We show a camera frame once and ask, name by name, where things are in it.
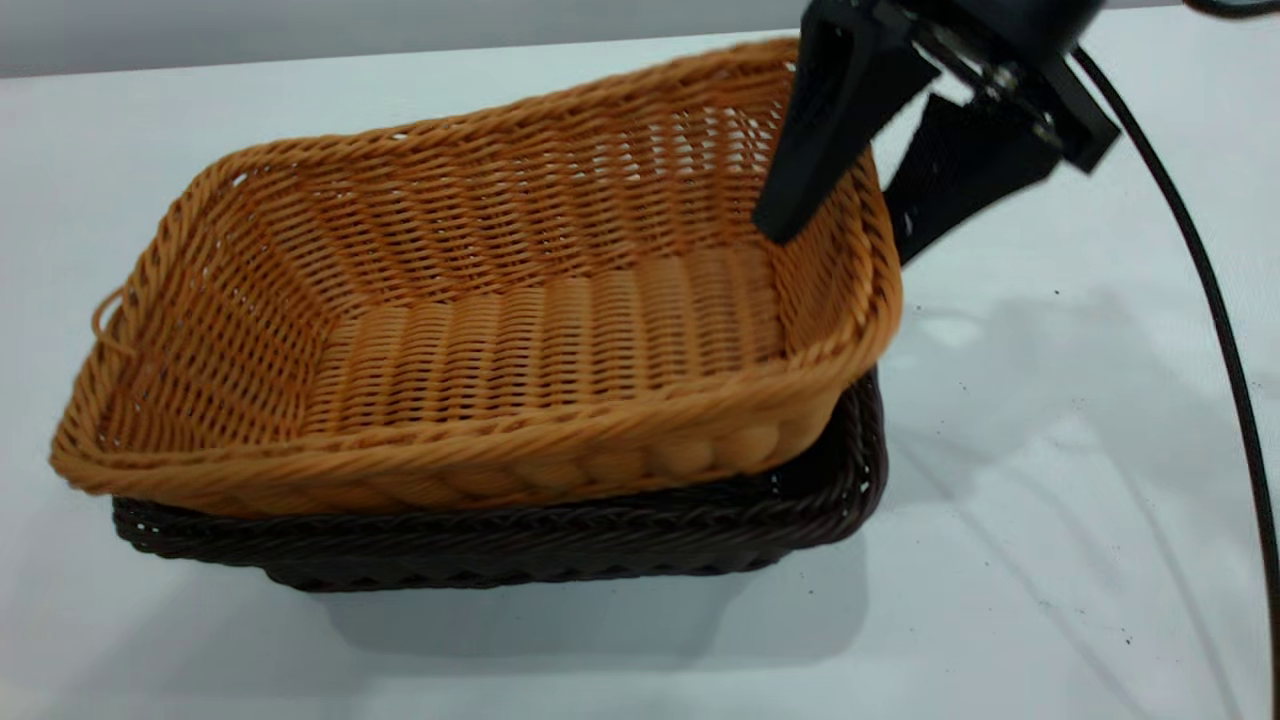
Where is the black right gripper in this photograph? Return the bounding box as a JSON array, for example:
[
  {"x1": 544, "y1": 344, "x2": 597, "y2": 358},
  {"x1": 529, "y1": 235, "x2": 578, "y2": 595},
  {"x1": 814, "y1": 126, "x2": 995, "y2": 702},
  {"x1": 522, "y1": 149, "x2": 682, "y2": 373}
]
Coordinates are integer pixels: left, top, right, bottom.
[{"x1": 752, "y1": 0, "x2": 1123, "y2": 267}]

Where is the orange wicker basket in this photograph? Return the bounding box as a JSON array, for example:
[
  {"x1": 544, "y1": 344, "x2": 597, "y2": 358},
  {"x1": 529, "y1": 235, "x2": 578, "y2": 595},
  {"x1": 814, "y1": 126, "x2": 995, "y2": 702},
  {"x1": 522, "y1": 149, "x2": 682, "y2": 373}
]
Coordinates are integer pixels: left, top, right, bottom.
[{"x1": 50, "y1": 38, "x2": 904, "y2": 518}]

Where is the black wicker basket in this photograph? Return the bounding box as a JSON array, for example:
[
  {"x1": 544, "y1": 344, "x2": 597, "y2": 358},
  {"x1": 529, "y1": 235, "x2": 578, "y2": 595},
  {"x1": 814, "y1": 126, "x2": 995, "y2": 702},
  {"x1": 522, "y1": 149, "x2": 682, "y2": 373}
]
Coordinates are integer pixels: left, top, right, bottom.
[{"x1": 112, "y1": 368, "x2": 890, "y2": 593}]

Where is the thick black cable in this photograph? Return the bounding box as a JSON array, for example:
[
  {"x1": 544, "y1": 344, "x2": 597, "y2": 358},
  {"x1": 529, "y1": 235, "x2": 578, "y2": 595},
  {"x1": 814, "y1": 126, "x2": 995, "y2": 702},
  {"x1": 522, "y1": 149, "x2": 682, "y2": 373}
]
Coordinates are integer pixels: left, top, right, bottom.
[{"x1": 1070, "y1": 45, "x2": 1280, "y2": 720}]

